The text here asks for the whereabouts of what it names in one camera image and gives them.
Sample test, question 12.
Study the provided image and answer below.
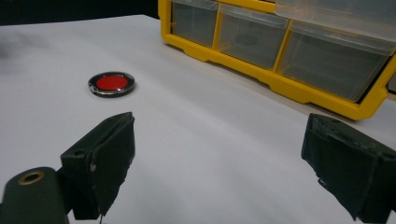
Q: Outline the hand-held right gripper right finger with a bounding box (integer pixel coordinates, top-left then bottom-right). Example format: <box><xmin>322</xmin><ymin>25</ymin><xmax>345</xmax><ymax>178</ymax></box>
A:
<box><xmin>301</xmin><ymin>113</ymin><xmax>396</xmax><ymax>222</ymax></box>

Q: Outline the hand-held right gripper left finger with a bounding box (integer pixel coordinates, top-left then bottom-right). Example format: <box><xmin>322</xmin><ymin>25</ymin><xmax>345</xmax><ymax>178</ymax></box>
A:
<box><xmin>60</xmin><ymin>111</ymin><xmax>136</xmax><ymax>221</ymax></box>

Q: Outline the round black red-centred disc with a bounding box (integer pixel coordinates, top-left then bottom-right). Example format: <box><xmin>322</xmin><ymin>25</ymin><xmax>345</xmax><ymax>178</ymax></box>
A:
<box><xmin>87</xmin><ymin>71</ymin><xmax>136</xmax><ymax>98</ymax></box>

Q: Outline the yellow drawer organizer cabinet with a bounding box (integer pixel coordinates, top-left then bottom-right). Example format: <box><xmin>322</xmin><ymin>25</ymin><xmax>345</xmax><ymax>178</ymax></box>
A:
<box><xmin>157</xmin><ymin>0</ymin><xmax>396</xmax><ymax>121</ymax></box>

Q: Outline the small clear plastic drawer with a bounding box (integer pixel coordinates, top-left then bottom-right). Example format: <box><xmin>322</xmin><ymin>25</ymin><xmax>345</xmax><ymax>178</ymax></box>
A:
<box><xmin>275</xmin><ymin>0</ymin><xmax>396</xmax><ymax>43</ymax></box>
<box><xmin>217</xmin><ymin>3</ymin><xmax>290</xmax><ymax>70</ymax></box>
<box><xmin>171</xmin><ymin>0</ymin><xmax>219</xmax><ymax>49</ymax></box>
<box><xmin>277</xmin><ymin>20</ymin><xmax>396</xmax><ymax>103</ymax></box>

